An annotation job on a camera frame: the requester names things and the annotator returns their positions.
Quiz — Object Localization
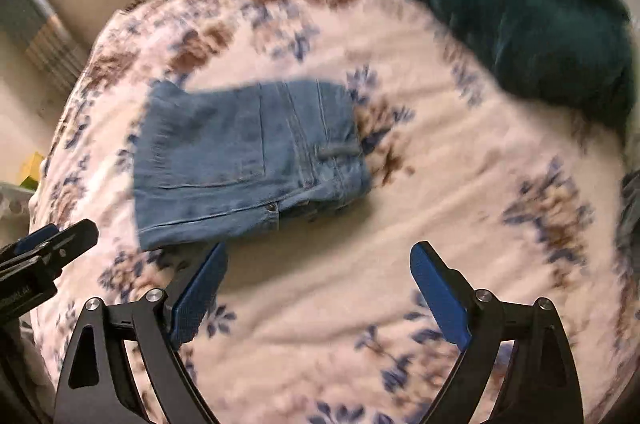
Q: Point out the clear bin with green lid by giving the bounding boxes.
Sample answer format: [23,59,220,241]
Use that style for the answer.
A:
[0,184,38,225]

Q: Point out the yellow box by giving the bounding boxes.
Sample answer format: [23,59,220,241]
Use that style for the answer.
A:
[20,151,45,187]

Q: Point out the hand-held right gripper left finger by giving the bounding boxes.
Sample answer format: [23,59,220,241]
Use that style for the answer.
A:
[51,243,229,424]

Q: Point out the blue-grey striped curtain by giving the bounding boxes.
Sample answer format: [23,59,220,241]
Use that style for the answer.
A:
[0,0,90,97]

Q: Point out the blue denim pants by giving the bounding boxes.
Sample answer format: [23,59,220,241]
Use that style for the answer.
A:
[131,78,373,252]

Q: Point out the dark green quilt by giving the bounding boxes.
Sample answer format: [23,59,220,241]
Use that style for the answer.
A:
[332,0,636,139]

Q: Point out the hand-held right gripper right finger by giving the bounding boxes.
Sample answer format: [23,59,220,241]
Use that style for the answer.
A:
[410,241,587,424]

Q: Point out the floral blanket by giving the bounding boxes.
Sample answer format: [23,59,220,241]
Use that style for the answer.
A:
[25,0,640,424]

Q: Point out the crumpled denim cloth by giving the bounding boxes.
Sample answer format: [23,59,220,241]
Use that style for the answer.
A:
[617,171,640,265]

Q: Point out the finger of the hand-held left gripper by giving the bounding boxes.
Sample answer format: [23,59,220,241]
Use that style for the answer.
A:
[10,219,99,277]
[0,225,60,261]

